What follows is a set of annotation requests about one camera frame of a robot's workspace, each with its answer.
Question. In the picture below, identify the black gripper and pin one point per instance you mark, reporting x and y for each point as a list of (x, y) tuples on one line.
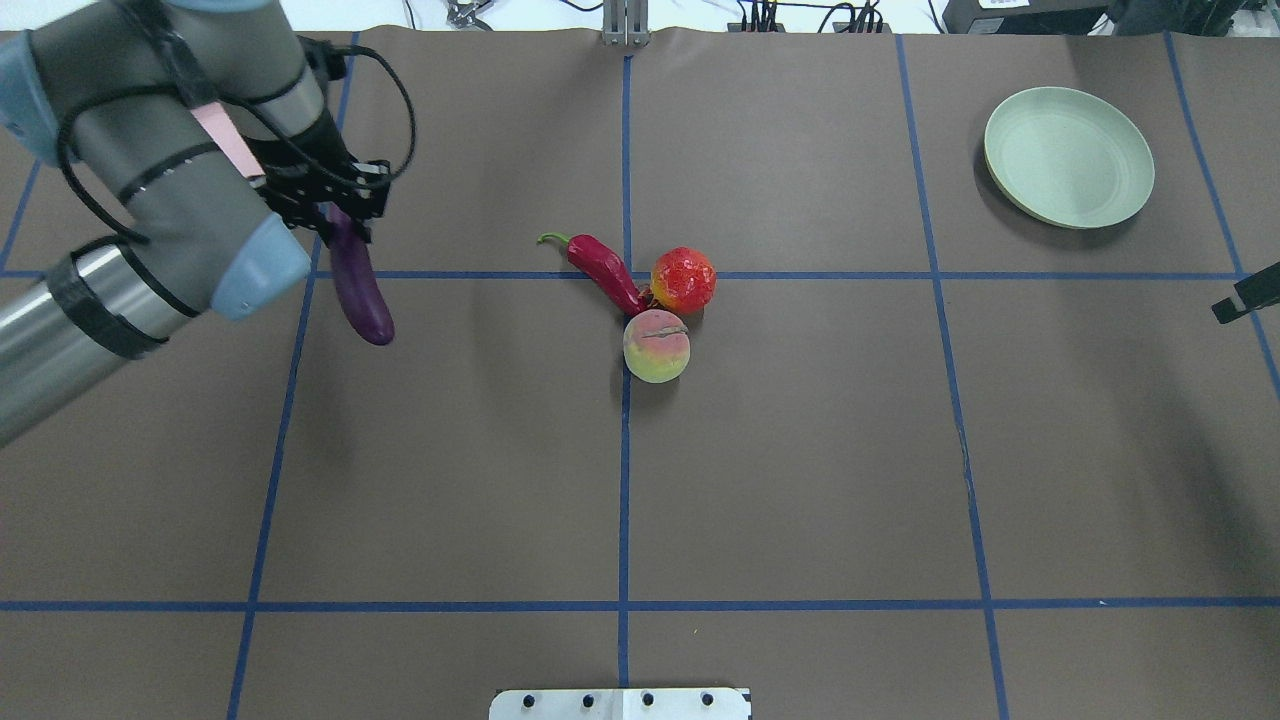
[(327, 139)]

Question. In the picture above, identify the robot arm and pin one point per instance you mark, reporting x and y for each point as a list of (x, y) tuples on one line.
[(198, 133)]

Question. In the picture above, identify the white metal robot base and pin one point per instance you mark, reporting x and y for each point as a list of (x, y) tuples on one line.
[(623, 703)]

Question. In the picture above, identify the red toy chili pepper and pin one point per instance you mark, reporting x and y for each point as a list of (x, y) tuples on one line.
[(604, 267)]

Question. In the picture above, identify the light green plate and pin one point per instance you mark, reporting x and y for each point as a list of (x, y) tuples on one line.
[(1068, 158)]

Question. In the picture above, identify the purple toy eggplant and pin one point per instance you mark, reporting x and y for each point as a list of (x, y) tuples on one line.
[(355, 282)]

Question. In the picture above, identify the red orange toy pomegranate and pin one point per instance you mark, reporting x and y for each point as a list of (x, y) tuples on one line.
[(683, 281)]

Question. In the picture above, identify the toy peach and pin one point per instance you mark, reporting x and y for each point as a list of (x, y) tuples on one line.
[(656, 346)]

